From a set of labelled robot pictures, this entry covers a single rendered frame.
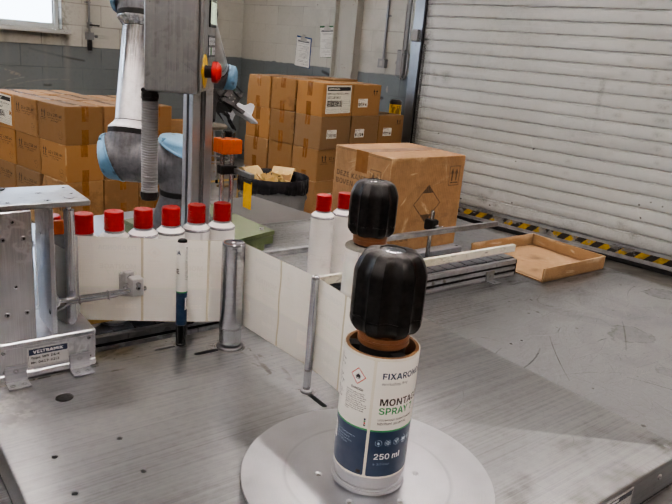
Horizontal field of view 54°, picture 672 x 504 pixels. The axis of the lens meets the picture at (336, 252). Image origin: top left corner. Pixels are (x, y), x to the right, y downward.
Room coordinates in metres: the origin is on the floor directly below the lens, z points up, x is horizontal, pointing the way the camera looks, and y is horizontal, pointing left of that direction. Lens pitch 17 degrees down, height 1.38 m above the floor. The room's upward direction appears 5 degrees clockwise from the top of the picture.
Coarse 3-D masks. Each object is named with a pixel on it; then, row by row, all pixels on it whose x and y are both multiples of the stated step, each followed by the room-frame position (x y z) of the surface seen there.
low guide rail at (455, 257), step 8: (488, 248) 1.69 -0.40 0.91; (496, 248) 1.71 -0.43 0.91; (504, 248) 1.73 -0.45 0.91; (512, 248) 1.75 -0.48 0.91; (440, 256) 1.58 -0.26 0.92; (448, 256) 1.59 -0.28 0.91; (456, 256) 1.61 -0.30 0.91; (464, 256) 1.63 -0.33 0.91; (472, 256) 1.65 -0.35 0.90; (480, 256) 1.67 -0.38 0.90; (432, 264) 1.56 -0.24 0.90; (440, 264) 1.57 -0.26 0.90; (328, 280) 1.35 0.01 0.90; (336, 280) 1.37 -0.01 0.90
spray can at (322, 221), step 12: (324, 204) 1.37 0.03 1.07; (312, 216) 1.37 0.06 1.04; (324, 216) 1.37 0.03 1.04; (312, 228) 1.37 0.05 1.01; (324, 228) 1.36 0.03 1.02; (312, 240) 1.37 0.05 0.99; (324, 240) 1.36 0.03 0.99; (312, 252) 1.37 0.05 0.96; (324, 252) 1.36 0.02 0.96; (312, 264) 1.37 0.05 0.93; (324, 264) 1.37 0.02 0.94
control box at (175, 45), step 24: (144, 0) 1.19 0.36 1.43; (168, 0) 1.19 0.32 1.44; (192, 0) 1.19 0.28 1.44; (144, 24) 1.19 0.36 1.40; (168, 24) 1.19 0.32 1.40; (192, 24) 1.19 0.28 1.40; (144, 48) 1.18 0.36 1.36; (168, 48) 1.19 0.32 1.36; (192, 48) 1.19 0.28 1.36; (144, 72) 1.18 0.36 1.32; (168, 72) 1.19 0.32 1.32; (192, 72) 1.19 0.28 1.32
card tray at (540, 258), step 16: (496, 240) 1.97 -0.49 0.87; (512, 240) 2.02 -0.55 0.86; (528, 240) 2.07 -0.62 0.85; (544, 240) 2.05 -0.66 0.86; (528, 256) 1.94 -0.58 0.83; (544, 256) 1.95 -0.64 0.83; (560, 256) 1.97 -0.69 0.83; (576, 256) 1.96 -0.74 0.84; (592, 256) 1.92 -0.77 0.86; (528, 272) 1.77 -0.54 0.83; (544, 272) 1.70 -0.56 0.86; (560, 272) 1.75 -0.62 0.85; (576, 272) 1.80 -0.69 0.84
